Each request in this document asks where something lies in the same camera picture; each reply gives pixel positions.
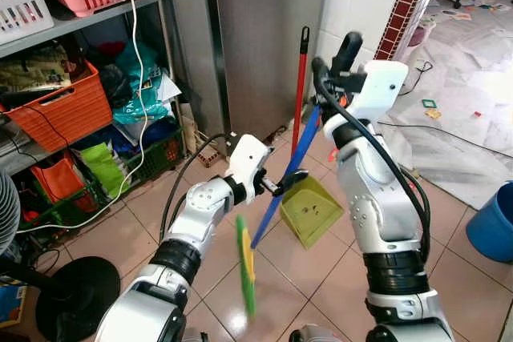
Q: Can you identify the orange plastic crate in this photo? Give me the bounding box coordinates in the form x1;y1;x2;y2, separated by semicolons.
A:
0;60;115;152

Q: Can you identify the orange fabric bag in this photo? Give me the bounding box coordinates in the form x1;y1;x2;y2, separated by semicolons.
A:
32;154;85;203

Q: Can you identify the lime green bag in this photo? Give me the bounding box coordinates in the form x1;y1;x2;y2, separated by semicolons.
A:
80;142;129;195

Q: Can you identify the printed paper bag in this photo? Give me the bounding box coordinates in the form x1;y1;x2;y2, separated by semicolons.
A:
0;44;77;95

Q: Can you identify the red handled green dustpan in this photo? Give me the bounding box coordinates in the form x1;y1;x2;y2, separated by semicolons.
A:
279;26;345;248

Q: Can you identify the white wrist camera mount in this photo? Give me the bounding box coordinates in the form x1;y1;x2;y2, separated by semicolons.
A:
346;60;410;127
227;134;272;199

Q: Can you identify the black standing fan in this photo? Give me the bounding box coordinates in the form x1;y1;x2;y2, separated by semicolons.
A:
0;167;121;342

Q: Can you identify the teal plastic bag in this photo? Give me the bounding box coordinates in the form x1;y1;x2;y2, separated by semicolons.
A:
112;42;173;127

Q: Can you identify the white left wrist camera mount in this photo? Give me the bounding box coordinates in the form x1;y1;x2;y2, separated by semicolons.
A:
227;134;272;199

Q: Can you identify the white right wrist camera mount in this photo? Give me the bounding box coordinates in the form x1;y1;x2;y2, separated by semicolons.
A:
346;60;410;127

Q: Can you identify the grey metal shelf rack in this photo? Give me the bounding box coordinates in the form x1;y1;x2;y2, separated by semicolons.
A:
0;0;189;247

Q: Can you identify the blue book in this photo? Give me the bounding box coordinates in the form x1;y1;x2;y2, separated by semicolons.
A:
0;282;25;328

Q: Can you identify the white plastic basket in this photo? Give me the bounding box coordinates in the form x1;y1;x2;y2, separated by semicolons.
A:
0;0;55;46

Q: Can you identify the dark green crate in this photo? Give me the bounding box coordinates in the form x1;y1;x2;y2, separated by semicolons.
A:
76;130;185;191

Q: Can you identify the long black floor cable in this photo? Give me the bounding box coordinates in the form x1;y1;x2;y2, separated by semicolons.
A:
377;122;513;159

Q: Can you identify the blue handled green broom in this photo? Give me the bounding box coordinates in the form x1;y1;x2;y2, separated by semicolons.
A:
235;31;363;319

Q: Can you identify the white hanging cable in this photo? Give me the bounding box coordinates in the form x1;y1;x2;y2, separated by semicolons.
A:
16;0;157;235

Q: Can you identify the black plastic bag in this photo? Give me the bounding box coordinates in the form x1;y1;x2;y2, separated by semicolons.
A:
96;62;129;107

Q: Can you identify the stainless steel fridge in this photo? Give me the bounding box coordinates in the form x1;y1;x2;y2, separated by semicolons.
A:
160;0;333;143

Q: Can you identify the grey right robot leg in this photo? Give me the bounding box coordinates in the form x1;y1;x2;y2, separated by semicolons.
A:
289;324;347;342

